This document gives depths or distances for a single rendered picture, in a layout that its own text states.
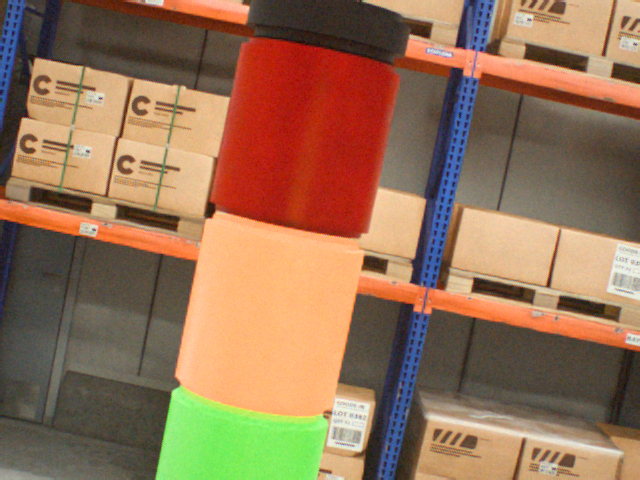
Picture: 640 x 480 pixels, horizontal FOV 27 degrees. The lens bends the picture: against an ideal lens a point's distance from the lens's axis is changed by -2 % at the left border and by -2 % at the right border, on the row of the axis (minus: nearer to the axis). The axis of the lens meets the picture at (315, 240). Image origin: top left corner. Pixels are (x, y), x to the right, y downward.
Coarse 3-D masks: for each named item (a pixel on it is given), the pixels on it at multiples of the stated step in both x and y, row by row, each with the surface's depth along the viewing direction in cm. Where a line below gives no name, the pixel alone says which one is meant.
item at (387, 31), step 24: (264, 0) 39; (288, 0) 39; (312, 0) 38; (336, 0) 39; (264, 24) 39; (288, 24) 39; (312, 24) 38; (336, 24) 38; (360, 24) 38; (384, 24) 39; (336, 48) 39; (360, 48) 39; (384, 48) 39
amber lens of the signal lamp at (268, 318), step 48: (240, 240) 39; (288, 240) 39; (336, 240) 41; (192, 288) 41; (240, 288) 39; (288, 288) 39; (336, 288) 40; (192, 336) 40; (240, 336) 39; (288, 336) 39; (336, 336) 40; (192, 384) 40; (240, 384) 39; (288, 384) 39; (336, 384) 41
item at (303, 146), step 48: (288, 48) 39; (240, 96) 40; (288, 96) 38; (336, 96) 38; (384, 96) 39; (240, 144) 39; (288, 144) 39; (336, 144) 39; (384, 144) 40; (240, 192) 39; (288, 192) 39; (336, 192) 39
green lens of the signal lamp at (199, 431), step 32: (192, 416) 40; (224, 416) 39; (256, 416) 40; (288, 416) 40; (320, 416) 41; (192, 448) 40; (224, 448) 39; (256, 448) 39; (288, 448) 40; (320, 448) 41
